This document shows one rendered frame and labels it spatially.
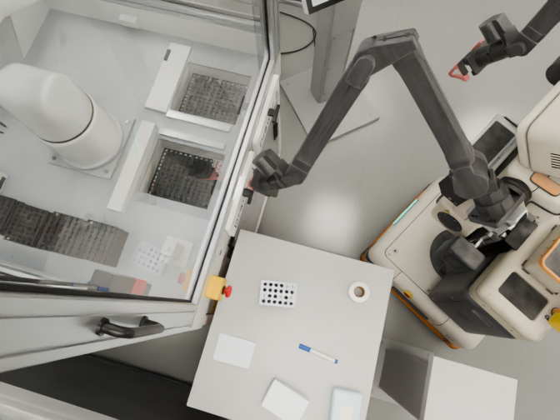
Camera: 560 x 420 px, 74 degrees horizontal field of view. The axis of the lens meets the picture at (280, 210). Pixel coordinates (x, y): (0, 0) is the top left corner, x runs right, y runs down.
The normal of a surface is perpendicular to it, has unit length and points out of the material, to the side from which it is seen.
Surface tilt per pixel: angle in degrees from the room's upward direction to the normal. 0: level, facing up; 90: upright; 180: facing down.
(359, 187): 0
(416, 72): 64
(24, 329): 90
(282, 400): 0
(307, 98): 5
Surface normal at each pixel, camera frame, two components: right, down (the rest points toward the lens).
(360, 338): -0.02, -0.25
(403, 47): -0.32, 0.67
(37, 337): 0.97, 0.25
